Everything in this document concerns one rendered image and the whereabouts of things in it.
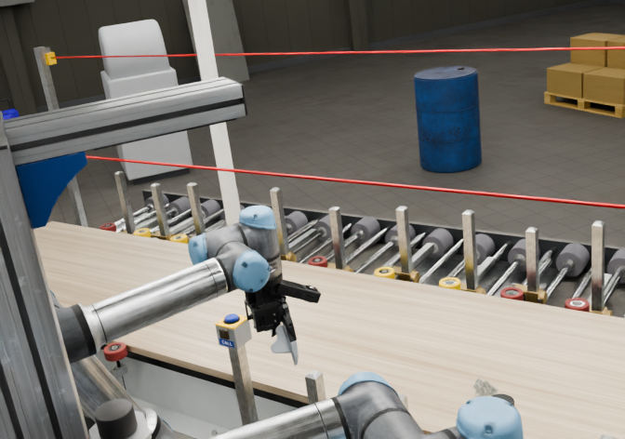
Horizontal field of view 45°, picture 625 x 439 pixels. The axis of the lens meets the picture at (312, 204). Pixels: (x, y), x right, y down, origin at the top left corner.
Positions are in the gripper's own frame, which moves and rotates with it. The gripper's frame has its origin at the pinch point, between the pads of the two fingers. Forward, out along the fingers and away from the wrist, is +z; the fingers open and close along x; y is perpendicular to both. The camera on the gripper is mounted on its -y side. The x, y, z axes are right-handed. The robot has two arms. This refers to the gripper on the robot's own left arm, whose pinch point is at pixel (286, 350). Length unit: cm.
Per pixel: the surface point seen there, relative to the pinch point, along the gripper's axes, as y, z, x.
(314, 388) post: -10.8, 23.6, -16.1
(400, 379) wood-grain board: -43, 42, -31
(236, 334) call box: 3.0, 11.9, -35.3
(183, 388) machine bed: 13, 58, -91
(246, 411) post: 3, 39, -38
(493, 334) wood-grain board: -82, 42, -37
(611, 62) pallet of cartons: -552, 87, -486
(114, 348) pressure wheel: 32, 41, -104
